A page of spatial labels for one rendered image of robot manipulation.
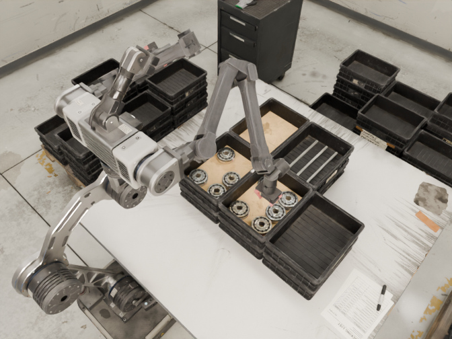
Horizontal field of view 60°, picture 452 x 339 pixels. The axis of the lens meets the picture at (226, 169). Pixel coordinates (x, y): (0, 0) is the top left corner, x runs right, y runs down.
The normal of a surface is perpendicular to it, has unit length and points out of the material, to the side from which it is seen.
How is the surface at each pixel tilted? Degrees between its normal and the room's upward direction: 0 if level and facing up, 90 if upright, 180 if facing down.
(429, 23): 90
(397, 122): 0
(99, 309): 0
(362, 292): 0
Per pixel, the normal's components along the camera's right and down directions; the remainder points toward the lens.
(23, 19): 0.74, 0.53
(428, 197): 0.05, -0.63
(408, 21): -0.67, 0.57
